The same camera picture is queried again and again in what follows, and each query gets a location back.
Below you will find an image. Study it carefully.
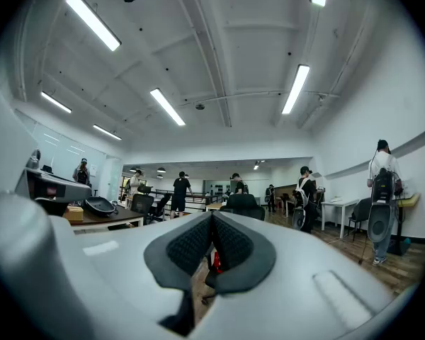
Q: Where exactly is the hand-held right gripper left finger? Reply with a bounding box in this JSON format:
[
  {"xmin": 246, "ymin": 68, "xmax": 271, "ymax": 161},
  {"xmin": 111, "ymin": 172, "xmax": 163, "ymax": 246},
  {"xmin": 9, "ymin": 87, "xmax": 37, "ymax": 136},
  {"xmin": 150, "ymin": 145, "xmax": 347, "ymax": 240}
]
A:
[{"xmin": 70, "ymin": 210, "xmax": 214, "ymax": 340}]

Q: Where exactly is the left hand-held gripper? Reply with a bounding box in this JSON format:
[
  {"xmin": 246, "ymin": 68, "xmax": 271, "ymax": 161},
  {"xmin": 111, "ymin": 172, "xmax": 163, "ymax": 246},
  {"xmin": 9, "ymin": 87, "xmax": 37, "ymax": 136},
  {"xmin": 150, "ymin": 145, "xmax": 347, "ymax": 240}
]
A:
[{"xmin": 25, "ymin": 149, "xmax": 93, "ymax": 217}]

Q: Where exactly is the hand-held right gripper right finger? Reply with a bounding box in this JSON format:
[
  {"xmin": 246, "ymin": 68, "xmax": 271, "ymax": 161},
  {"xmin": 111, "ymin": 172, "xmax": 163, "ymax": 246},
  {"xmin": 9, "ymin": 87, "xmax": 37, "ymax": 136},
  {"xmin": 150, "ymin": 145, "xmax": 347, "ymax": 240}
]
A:
[{"xmin": 198, "ymin": 210, "xmax": 418, "ymax": 340}]

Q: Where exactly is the dark side chair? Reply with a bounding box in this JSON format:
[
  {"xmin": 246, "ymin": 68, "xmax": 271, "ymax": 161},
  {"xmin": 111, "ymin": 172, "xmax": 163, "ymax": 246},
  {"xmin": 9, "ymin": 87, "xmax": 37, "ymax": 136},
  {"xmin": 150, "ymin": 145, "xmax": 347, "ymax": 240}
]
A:
[{"xmin": 347, "ymin": 197, "xmax": 373, "ymax": 242}]

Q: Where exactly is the cardboard box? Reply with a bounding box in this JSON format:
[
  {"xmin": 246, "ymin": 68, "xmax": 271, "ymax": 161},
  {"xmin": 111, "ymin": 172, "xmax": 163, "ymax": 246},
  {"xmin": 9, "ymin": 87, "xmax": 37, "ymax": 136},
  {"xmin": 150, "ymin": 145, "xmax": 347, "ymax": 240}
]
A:
[{"xmin": 62, "ymin": 205, "xmax": 85, "ymax": 222}]

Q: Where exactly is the black curved shell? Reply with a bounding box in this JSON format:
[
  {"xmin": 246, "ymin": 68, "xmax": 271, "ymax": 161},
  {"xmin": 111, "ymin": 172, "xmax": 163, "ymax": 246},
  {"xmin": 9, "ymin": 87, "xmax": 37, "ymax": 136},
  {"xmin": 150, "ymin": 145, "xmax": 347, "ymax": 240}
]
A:
[{"xmin": 84, "ymin": 195, "xmax": 117, "ymax": 217}]

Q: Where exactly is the brown top desk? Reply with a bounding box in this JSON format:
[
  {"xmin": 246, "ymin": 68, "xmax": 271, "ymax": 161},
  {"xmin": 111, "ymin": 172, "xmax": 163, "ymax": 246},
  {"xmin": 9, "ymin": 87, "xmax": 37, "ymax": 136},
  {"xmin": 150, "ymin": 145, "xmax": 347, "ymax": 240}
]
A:
[{"xmin": 69, "ymin": 205, "xmax": 146, "ymax": 232}]

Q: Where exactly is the white table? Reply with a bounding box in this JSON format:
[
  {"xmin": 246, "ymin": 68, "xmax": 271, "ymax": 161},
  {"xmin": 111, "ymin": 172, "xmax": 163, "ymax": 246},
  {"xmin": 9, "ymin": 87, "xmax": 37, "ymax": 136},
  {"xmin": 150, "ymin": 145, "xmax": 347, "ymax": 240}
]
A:
[{"xmin": 320, "ymin": 197, "xmax": 361, "ymax": 239}]

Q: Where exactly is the black metal railing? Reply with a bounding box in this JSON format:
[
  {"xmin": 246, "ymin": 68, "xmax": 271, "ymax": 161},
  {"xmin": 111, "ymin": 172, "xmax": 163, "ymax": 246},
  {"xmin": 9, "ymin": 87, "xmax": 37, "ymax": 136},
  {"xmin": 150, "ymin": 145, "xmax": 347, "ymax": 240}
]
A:
[{"xmin": 148, "ymin": 188, "xmax": 224, "ymax": 214}]

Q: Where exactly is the yellow top standing desk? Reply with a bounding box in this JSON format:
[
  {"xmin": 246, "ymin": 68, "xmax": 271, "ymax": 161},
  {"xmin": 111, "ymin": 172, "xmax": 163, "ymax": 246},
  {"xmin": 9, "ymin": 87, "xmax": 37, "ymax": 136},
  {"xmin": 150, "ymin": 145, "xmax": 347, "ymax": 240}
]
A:
[{"xmin": 387, "ymin": 192, "xmax": 421, "ymax": 257}]

